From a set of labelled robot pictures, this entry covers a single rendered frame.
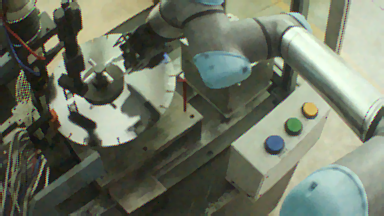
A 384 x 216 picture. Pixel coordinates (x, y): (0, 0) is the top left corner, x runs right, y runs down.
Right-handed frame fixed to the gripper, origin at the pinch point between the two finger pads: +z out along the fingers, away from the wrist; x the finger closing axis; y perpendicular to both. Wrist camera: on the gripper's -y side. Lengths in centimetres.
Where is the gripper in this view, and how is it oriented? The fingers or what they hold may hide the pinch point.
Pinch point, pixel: (130, 64)
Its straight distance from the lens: 97.0
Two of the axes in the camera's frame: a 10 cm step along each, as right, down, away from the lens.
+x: 5.4, 8.4, -0.2
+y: -6.8, 4.3, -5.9
